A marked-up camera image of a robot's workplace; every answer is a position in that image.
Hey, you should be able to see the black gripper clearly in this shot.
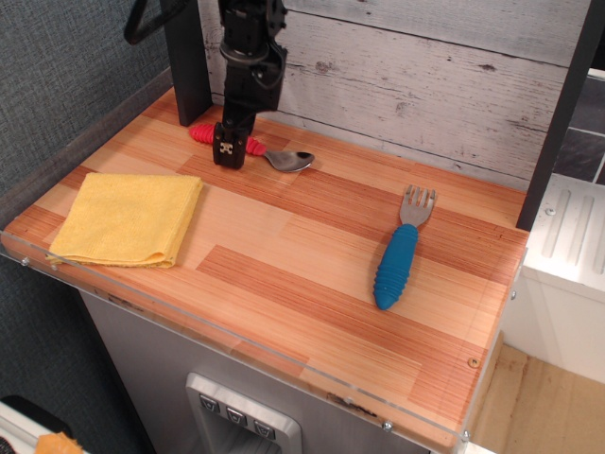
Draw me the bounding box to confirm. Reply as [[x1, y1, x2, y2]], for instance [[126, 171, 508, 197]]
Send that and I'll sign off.
[[213, 42, 287, 169]]

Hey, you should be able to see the red handled metal spoon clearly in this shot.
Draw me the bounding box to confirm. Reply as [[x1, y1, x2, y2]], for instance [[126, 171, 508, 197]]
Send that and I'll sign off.
[[189, 124, 315, 173]]

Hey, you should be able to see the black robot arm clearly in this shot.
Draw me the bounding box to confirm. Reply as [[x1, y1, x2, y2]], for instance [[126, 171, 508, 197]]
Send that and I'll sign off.
[[213, 1, 287, 169]]

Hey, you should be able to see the yellow folded cloth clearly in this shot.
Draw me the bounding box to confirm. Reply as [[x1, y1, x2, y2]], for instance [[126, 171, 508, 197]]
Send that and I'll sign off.
[[46, 173, 203, 269]]

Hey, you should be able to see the clear acrylic table edge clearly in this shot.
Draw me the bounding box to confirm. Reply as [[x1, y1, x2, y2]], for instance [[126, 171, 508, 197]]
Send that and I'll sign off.
[[2, 232, 475, 453]]

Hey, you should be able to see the silver control panel with buttons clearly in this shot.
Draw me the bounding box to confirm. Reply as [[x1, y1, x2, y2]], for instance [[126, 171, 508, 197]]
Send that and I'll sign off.
[[185, 373, 303, 453]]

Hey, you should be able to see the white toy sink unit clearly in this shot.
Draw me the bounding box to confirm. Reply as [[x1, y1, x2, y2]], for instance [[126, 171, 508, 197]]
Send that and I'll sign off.
[[500, 69, 604, 382]]

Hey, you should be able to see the dark left shelf post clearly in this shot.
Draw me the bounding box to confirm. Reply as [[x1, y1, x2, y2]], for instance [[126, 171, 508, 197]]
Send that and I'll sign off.
[[164, 1, 213, 127]]

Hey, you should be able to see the dark shelf post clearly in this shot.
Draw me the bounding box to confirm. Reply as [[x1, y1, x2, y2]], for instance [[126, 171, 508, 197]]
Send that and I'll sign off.
[[164, 1, 213, 127], [516, 0, 604, 232]]

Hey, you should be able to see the black braided cable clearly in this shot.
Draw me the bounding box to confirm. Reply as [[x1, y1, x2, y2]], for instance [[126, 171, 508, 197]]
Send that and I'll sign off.
[[123, 0, 183, 46]]

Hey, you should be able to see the blue handled metal fork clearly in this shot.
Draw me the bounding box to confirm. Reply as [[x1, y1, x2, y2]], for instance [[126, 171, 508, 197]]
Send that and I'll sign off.
[[373, 185, 437, 310]]

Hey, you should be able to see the dark right shelf post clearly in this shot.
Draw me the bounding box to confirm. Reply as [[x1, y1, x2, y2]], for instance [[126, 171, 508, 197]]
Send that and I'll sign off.
[[516, 0, 604, 232]]

